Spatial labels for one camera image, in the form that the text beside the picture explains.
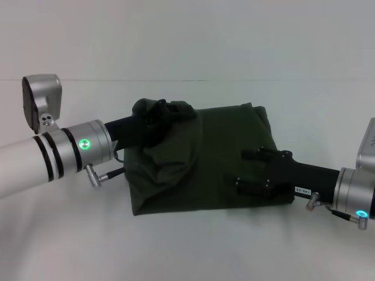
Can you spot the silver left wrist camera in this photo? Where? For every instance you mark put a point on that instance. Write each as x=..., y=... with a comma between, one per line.
x=41, y=99

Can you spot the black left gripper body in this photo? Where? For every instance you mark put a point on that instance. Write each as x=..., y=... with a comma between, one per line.
x=132, y=131

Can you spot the dark green shirt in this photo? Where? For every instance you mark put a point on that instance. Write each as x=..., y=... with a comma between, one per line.
x=211, y=164

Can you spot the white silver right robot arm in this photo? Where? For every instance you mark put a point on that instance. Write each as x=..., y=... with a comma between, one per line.
x=356, y=190

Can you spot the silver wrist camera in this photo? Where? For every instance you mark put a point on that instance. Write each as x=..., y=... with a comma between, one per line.
x=41, y=99
x=367, y=146

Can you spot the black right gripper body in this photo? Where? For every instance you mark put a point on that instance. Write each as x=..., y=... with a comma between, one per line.
x=304, y=180

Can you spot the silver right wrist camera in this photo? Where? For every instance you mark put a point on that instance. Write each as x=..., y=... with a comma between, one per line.
x=367, y=146

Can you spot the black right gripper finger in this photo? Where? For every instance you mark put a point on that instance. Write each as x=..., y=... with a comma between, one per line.
x=260, y=155
x=252, y=187

